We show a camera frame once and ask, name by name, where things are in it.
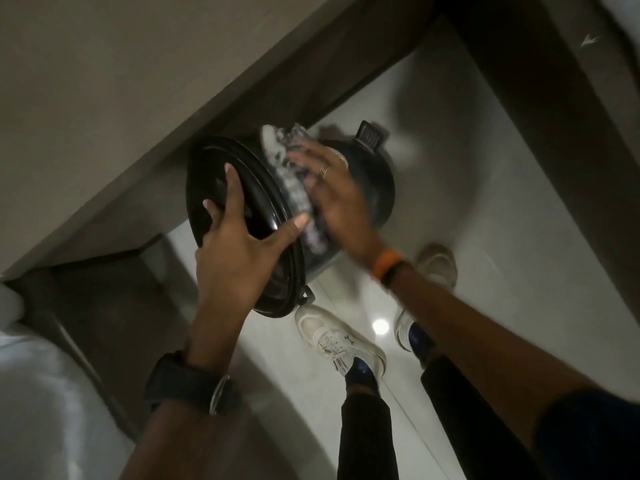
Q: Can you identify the person's right hand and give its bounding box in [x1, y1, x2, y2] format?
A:
[287, 141, 387, 271]

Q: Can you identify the person's left hand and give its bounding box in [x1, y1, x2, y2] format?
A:
[187, 164, 312, 375]

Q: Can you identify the grey patterned cleaning cloth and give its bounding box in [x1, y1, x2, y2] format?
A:
[259, 123, 335, 256]

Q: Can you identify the black electric cooker pot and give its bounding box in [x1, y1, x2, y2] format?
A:
[185, 121, 397, 318]

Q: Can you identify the person's left forearm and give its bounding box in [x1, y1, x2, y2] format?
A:
[119, 367, 306, 480]

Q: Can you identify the person's right forearm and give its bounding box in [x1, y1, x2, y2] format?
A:
[394, 267, 603, 448]

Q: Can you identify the dark wooden table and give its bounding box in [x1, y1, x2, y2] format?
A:
[0, 0, 640, 326]

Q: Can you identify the orange wristband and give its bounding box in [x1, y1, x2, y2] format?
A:
[370, 248, 414, 291]

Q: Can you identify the white left sneaker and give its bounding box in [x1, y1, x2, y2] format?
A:
[294, 304, 389, 380]

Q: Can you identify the white sneaker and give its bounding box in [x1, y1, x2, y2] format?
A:
[393, 307, 426, 353]
[294, 304, 389, 380]

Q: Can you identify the white right sneaker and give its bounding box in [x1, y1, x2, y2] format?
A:
[393, 307, 426, 353]

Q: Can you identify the blue left sock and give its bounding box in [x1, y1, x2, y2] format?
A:
[344, 357, 382, 396]

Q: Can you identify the blue sock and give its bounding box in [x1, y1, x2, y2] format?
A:
[408, 322, 437, 366]
[344, 357, 382, 396]

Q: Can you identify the blue right sock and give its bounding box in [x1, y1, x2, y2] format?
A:
[408, 322, 437, 366]

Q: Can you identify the black wristwatch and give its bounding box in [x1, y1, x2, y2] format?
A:
[144, 350, 240, 416]

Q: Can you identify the black left trouser leg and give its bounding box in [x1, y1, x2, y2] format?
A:
[337, 389, 401, 480]

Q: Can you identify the black trouser leg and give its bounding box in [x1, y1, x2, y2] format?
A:
[420, 354, 548, 480]
[337, 389, 401, 480]

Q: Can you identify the white bedding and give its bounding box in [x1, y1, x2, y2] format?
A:
[0, 284, 137, 480]

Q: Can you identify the black right trouser leg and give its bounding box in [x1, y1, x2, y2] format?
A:
[420, 354, 548, 480]

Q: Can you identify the dark blue shirt sleeve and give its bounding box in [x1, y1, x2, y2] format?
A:
[534, 389, 640, 480]

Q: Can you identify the dark wooden furniture frame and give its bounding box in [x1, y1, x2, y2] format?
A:
[7, 234, 203, 443]

